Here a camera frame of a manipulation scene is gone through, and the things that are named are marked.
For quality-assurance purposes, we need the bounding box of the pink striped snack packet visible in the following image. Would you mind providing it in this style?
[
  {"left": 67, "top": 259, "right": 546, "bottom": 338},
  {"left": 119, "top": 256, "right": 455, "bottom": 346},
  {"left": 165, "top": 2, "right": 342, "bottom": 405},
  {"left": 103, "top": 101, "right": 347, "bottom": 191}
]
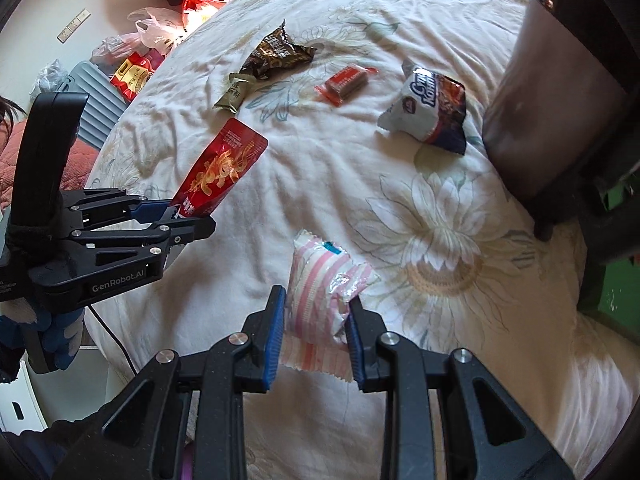
[{"left": 280, "top": 230, "right": 380, "bottom": 382}]

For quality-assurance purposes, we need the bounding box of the dark brown foil snack bag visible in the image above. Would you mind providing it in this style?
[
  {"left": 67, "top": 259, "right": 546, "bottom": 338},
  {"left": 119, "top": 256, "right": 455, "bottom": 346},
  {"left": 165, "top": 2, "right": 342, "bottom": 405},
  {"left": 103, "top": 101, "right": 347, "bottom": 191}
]
[{"left": 240, "top": 21, "right": 317, "bottom": 80}]

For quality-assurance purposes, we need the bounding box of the white blue chip bag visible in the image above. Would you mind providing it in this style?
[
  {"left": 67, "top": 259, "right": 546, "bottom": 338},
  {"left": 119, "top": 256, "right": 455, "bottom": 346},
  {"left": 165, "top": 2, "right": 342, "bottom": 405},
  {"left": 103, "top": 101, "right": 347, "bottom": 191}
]
[{"left": 378, "top": 58, "right": 468, "bottom": 156}]

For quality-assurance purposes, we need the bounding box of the pink quilted cushion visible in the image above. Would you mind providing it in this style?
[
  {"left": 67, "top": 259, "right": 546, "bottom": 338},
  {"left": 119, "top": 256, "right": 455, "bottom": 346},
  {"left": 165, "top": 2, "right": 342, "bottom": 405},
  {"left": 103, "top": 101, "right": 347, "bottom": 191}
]
[{"left": 1, "top": 119, "right": 99, "bottom": 212}]

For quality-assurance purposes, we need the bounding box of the red yellow box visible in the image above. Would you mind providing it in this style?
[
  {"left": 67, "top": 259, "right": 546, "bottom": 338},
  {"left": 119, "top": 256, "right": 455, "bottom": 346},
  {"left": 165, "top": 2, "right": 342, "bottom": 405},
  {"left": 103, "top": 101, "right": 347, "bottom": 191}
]
[{"left": 110, "top": 53, "right": 154, "bottom": 102}]

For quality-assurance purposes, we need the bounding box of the olive green pastry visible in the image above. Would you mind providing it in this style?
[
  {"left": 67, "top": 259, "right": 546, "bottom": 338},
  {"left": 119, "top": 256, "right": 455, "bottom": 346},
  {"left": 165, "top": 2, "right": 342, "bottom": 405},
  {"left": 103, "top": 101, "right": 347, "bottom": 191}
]
[{"left": 214, "top": 73, "right": 257, "bottom": 114}]

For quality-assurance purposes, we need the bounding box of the small red candy packet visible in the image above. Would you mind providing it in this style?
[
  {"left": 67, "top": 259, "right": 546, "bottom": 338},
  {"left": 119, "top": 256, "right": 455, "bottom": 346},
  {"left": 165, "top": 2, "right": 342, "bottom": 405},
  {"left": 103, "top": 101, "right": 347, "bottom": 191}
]
[{"left": 314, "top": 64, "right": 378, "bottom": 106}]

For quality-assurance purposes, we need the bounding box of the blue gloved left hand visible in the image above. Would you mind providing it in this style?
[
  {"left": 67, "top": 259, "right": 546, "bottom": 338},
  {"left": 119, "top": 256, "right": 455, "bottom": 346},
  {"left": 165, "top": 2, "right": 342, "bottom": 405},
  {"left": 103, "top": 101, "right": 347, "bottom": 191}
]
[{"left": 1, "top": 298, "right": 85, "bottom": 382}]

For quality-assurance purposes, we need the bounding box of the black cable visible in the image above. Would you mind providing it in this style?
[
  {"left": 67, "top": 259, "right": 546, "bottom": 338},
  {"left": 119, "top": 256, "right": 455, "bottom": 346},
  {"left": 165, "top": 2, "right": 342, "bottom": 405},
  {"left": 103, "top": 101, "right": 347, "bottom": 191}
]
[{"left": 86, "top": 303, "right": 139, "bottom": 376}]

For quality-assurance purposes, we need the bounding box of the light blue ribbed suitcase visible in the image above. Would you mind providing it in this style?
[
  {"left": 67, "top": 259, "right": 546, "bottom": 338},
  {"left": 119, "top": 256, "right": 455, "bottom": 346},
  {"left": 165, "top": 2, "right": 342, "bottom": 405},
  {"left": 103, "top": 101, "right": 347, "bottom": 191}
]
[{"left": 56, "top": 61, "right": 128, "bottom": 151}]

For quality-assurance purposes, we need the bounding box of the white storage box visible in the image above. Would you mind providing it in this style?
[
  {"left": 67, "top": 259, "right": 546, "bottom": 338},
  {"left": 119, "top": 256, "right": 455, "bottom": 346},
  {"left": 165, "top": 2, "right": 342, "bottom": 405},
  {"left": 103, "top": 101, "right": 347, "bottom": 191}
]
[{"left": 0, "top": 346, "right": 126, "bottom": 434}]

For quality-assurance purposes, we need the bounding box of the pink plastic bag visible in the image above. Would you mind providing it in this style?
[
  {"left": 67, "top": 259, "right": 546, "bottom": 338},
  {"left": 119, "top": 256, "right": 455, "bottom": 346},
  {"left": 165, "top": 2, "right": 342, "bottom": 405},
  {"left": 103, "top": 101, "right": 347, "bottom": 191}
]
[{"left": 90, "top": 6, "right": 186, "bottom": 65}]

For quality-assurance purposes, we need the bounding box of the white wall socket strip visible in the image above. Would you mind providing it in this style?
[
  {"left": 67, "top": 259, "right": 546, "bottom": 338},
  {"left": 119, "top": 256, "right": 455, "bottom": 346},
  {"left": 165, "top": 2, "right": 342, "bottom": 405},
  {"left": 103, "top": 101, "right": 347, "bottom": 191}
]
[{"left": 56, "top": 9, "right": 91, "bottom": 44}]

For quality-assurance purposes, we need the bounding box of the red plastic bag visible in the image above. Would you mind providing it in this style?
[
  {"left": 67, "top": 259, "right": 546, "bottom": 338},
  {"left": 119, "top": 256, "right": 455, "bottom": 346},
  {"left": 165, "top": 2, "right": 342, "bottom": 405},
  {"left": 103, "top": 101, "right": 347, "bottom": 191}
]
[{"left": 181, "top": 0, "right": 226, "bottom": 32}]

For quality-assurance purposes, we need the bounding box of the brown pillow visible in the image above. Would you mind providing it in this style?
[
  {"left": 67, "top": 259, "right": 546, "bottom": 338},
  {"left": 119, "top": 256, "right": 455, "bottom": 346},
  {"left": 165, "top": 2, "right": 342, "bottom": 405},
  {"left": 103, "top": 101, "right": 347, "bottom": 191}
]
[{"left": 482, "top": 0, "right": 627, "bottom": 240}]

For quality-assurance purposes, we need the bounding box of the red white snack pouch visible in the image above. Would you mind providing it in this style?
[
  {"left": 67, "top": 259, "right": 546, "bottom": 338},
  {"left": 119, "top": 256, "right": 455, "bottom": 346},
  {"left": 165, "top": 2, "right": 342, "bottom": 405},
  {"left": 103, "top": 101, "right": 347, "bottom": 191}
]
[{"left": 170, "top": 118, "right": 268, "bottom": 218}]

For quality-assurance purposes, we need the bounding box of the dark wooden chair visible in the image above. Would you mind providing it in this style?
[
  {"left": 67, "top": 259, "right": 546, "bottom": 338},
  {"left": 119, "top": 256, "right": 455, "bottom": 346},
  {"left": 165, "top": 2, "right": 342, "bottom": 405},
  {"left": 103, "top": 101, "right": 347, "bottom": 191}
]
[{"left": 538, "top": 0, "right": 639, "bottom": 325}]

